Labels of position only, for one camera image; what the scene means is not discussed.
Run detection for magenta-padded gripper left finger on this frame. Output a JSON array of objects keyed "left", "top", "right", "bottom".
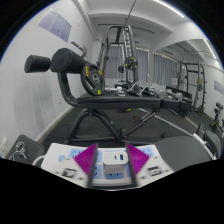
[{"left": 54, "top": 142, "right": 100, "bottom": 187}]

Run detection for black weight bench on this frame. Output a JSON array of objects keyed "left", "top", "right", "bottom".
[{"left": 23, "top": 47, "right": 194, "bottom": 145}]

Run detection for small black padded seat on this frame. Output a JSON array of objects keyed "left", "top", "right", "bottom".
[{"left": 4, "top": 134, "right": 48, "bottom": 165}]

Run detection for long ceiling light strip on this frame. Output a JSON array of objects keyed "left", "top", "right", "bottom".
[{"left": 151, "top": 0, "right": 185, "bottom": 19}]

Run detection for black squat rack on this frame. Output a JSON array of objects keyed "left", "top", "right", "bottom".
[{"left": 178, "top": 60, "right": 208, "bottom": 116}]

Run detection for black padded bench cushion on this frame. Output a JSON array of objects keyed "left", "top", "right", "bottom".
[{"left": 203, "top": 129, "right": 223, "bottom": 158}]

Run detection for curved metal handle bar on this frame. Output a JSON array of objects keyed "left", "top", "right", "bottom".
[{"left": 69, "top": 39, "right": 89, "bottom": 58}]

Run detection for black power rack machine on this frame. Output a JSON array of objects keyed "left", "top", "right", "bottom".
[{"left": 96, "top": 24, "right": 150, "bottom": 90}]

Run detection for black weight plate yellow marks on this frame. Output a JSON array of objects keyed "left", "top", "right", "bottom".
[{"left": 80, "top": 63, "right": 106, "bottom": 97}]

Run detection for small purple wall poster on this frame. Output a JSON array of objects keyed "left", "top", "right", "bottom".
[{"left": 213, "top": 79, "right": 224, "bottom": 96}]

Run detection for white power strip cable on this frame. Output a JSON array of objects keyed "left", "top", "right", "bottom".
[{"left": 32, "top": 154, "right": 46, "bottom": 167}]

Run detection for white power strip blue sockets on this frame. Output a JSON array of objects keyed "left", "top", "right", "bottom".
[{"left": 40, "top": 142, "right": 175, "bottom": 188}]

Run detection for group of dumbbells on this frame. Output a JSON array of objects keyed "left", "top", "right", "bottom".
[{"left": 128, "top": 81, "right": 185, "bottom": 101}]

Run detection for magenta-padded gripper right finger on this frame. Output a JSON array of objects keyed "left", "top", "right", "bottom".
[{"left": 124, "top": 142, "right": 175, "bottom": 187}]

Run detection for short ceiling light strip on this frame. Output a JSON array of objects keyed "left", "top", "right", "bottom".
[{"left": 203, "top": 38, "right": 218, "bottom": 61}]

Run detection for grey window curtain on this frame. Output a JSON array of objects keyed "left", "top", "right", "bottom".
[
  {"left": 152, "top": 52, "right": 180, "bottom": 86},
  {"left": 106, "top": 44, "right": 150, "bottom": 83}
]

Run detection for silver key bunch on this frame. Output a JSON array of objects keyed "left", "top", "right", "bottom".
[{"left": 14, "top": 141, "right": 29, "bottom": 161}]

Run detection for white wall socket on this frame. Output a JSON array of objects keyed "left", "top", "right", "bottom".
[{"left": 0, "top": 137, "right": 9, "bottom": 157}]

